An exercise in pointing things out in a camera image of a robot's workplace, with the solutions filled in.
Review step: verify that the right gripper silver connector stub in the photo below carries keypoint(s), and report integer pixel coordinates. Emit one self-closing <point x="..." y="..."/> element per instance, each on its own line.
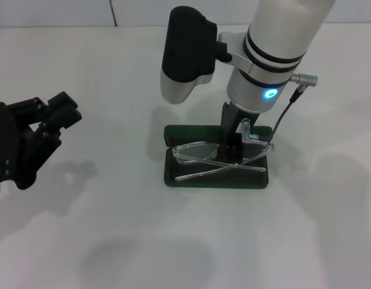
<point x="247" y="130"/>

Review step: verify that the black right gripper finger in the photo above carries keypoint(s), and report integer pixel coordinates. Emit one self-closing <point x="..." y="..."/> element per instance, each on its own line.
<point x="230" y="153"/>

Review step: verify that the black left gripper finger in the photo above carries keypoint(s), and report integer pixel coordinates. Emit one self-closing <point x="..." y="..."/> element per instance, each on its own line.
<point x="60" y="99"/>
<point x="68" y="117"/>

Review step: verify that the clear white glasses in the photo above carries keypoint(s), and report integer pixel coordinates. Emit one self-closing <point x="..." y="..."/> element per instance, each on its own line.
<point x="203" y="150"/>

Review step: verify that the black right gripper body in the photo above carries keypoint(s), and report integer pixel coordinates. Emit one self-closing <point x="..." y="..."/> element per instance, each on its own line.
<point x="233" y="126"/>

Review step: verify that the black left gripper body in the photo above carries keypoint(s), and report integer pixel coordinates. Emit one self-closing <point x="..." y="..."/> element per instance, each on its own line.
<point x="7" y="147"/>

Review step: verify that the green glasses case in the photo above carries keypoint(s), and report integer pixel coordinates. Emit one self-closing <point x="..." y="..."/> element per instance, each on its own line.
<point x="197" y="134"/>

